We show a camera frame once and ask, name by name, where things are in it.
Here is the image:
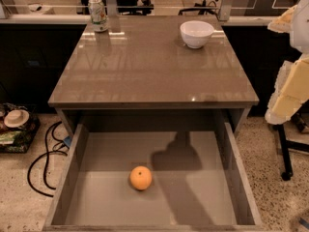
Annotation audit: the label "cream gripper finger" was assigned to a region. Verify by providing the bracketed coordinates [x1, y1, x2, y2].
[267, 5, 296, 33]
[265, 57, 309, 125]

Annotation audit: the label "orange fruit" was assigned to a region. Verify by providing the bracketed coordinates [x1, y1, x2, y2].
[129, 166, 153, 190]

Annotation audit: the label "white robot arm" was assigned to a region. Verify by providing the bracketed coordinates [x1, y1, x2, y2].
[265, 0, 309, 125]

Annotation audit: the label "open grey top drawer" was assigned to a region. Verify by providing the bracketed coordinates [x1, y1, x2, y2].
[43, 122, 262, 232]

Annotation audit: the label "grey cabinet with counter top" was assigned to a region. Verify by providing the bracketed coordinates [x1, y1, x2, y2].
[48, 15, 259, 133]

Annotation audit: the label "black stand with wheel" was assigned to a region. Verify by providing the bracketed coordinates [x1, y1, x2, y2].
[273, 113, 309, 181]

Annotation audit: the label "white ceramic bowl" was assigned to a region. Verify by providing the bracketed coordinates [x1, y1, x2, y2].
[180, 20, 214, 48]

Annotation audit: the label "black office chair left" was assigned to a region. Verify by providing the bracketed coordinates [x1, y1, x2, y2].
[76, 0, 154, 15]

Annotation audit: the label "green white soda can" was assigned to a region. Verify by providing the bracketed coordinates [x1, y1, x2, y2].
[88, 0, 108, 32]

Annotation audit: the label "beige hat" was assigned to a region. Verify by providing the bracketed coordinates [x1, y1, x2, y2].
[4, 109, 30, 128]

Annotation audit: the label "dark patterned box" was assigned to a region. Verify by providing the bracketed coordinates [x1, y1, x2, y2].
[0, 103, 41, 153]

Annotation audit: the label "black floor cables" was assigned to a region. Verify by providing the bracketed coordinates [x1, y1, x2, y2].
[26, 120, 70, 198]

